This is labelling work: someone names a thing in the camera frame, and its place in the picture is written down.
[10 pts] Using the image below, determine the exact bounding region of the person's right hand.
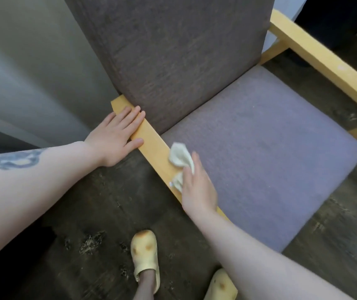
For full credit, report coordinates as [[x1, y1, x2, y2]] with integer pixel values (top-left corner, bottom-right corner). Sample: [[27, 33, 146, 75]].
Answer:
[[181, 151, 219, 216]]

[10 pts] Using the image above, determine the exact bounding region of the person's left hand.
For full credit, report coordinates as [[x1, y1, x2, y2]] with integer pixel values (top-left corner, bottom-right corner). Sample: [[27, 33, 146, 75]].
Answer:
[[84, 105, 146, 168]]

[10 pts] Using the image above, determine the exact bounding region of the white cleaning cloth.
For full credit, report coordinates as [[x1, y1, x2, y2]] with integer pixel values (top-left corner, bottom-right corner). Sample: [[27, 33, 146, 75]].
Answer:
[[168, 142, 195, 193]]

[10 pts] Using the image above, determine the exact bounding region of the person's left forearm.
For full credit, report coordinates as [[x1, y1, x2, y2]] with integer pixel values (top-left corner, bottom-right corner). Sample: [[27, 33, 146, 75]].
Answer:
[[0, 141, 101, 272]]

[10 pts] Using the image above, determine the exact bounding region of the person's right forearm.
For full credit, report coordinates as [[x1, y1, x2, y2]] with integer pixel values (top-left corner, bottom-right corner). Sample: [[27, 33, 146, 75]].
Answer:
[[194, 208, 355, 300]]

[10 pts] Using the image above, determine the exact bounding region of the grey chair seat cushion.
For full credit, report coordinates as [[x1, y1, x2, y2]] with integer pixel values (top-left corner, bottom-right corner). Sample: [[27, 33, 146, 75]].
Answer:
[[160, 65, 357, 253]]

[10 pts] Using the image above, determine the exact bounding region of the grey chair back cushion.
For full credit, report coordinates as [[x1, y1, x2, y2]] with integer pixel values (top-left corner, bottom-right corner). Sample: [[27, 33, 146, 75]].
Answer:
[[63, 0, 277, 135]]

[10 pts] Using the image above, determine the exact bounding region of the person's left yellow clog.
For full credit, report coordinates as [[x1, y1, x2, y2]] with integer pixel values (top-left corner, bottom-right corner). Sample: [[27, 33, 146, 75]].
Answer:
[[131, 230, 161, 295]]

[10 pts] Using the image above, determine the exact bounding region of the person's yellow clog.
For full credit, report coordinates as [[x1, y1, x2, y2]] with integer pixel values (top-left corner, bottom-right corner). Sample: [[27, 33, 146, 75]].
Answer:
[[204, 268, 238, 300], [131, 230, 161, 295]]

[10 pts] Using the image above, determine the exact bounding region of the grey curtain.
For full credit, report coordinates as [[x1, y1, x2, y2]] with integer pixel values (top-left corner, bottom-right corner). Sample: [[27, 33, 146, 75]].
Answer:
[[0, 0, 119, 149]]

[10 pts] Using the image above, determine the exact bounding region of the person's right yellow clog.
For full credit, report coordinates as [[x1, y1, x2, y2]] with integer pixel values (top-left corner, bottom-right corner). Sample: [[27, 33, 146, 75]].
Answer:
[[204, 268, 238, 300]]

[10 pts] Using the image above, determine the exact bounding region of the person's left leg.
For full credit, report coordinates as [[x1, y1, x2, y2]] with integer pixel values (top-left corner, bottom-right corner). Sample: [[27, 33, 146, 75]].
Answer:
[[133, 269, 158, 300]]

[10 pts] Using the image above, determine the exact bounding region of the yellow wooden chair frame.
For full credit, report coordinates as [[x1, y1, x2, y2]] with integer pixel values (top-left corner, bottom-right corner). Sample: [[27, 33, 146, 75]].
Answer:
[[111, 9, 357, 223]]

